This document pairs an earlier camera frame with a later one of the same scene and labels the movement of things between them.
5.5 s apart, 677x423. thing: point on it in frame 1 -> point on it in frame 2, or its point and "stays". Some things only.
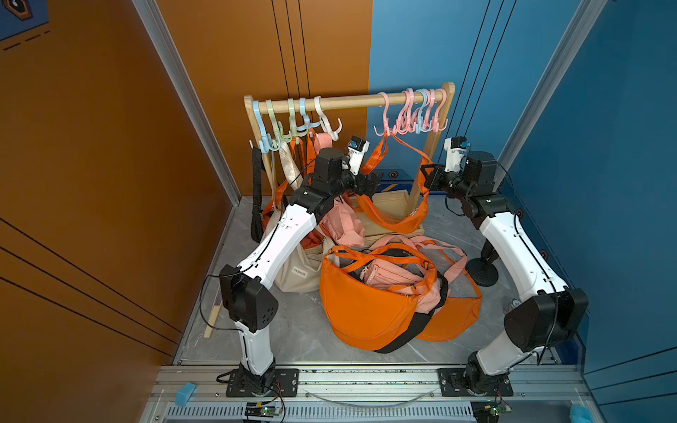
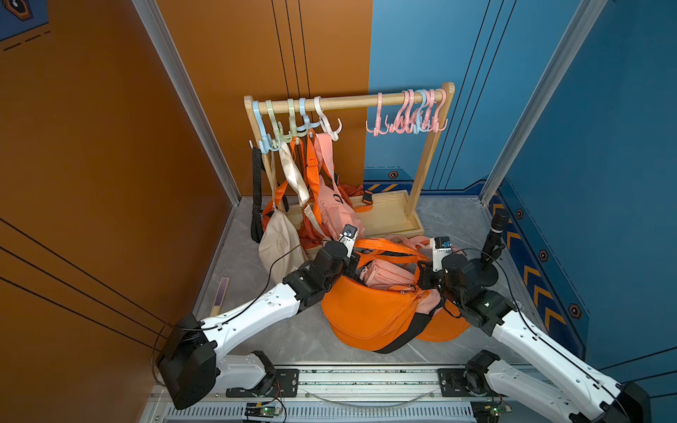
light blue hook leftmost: x=266 y=144 stays
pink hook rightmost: x=435 y=122 stays
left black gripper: x=369 y=184 -> x=352 y=262
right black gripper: x=435 y=181 -> x=425 y=272
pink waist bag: x=404 y=280 stays
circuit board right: x=488 y=411 stays
